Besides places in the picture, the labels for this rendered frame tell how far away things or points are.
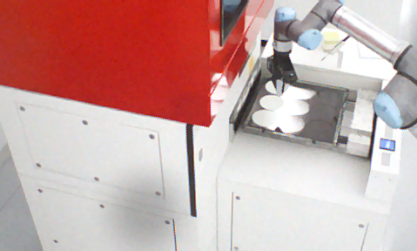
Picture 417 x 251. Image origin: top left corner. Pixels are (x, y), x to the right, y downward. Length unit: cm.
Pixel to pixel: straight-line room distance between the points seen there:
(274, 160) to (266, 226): 25
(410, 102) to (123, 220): 108
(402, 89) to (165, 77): 73
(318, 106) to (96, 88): 95
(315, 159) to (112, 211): 77
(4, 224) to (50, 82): 151
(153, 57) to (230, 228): 93
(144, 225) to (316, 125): 74
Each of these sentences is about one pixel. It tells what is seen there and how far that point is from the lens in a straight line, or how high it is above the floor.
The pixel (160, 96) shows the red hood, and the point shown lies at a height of 131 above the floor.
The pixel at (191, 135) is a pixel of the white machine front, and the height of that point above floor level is 119.
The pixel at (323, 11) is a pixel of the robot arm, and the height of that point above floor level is 137.
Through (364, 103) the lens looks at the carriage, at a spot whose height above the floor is 88.
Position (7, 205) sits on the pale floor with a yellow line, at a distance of 322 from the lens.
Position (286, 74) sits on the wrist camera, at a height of 113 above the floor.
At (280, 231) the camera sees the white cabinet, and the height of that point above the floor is 61.
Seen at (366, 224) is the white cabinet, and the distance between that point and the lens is 200.
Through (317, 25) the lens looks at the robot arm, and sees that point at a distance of 188.
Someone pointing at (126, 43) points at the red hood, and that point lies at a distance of 151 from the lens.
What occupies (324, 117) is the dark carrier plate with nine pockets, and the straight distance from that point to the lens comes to 216.
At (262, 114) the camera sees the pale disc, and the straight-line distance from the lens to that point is 214.
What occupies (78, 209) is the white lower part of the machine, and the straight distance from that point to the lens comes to 211.
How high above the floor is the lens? 224
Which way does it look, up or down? 38 degrees down
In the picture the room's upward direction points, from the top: 2 degrees clockwise
